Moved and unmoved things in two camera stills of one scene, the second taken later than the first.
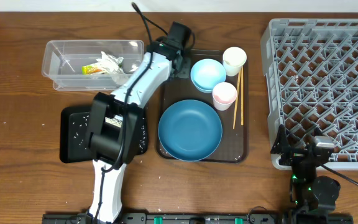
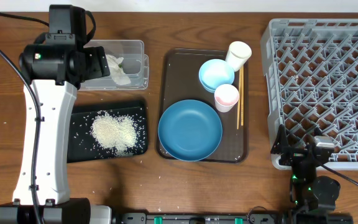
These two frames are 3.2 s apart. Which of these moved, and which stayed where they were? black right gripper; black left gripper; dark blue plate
Moved: black left gripper
Stayed: black right gripper; dark blue plate
